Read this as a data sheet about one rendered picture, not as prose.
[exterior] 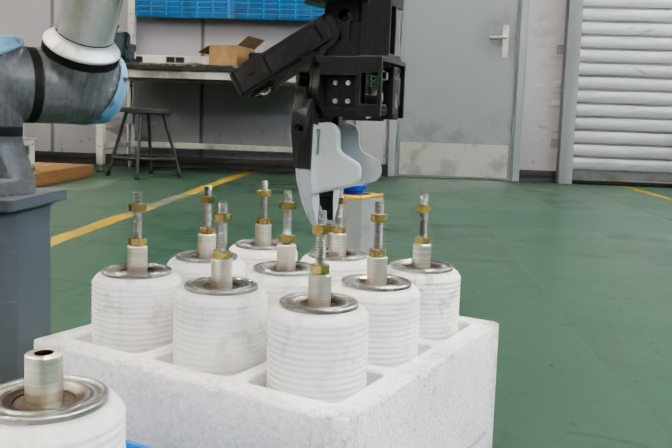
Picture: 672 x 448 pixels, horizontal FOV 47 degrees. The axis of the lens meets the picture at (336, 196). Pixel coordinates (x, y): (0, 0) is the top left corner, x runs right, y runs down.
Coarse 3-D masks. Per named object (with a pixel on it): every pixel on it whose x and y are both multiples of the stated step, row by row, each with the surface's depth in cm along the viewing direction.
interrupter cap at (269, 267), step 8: (256, 264) 90; (264, 264) 91; (272, 264) 91; (296, 264) 91; (304, 264) 91; (264, 272) 86; (272, 272) 86; (280, 272) 85; (288, 272) 86; (296, 272) 86; (304, 272) 86
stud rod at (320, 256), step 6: (324, 210) 72; (324, 216) 72; (318, 222) 72; (324, 222) 72; (318, 234) 72; (318, 240) 72; (324, 240) 72; (318, 246) 72; (324, 246) 72; (318, 252) 72; (324, 252) 72; (318, 258) 72; (324, 258) 72; (318, 264) 72; (324, 264) 72
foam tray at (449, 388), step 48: (48, 336) 84; (480, 336) 91; (144, 384) 75; (192, 384) 72; (240, 384) 71; (384, 384) 72; (432, 384) 79; (480, 384) 92; (144, 432) 75; (192, 432) 72; (240, 432) 69; (288, 432) 66; (336, 432) 64; (384, 432) 70; (432, 432) 80; (480, 432) 94
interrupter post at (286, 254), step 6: (282, 246) 88; (288, 246) 88; (294, 246) 88; (282, 252) 88; (288, 252) 88; (294, 252) 88; (282, 258) 88; (288, 258) 88; (294, 258) 88; (282, 264) 88; (288, 264) 88; (294, 264) 89; (282, 270) 88; (288, 270) 88; (294, 270) 89
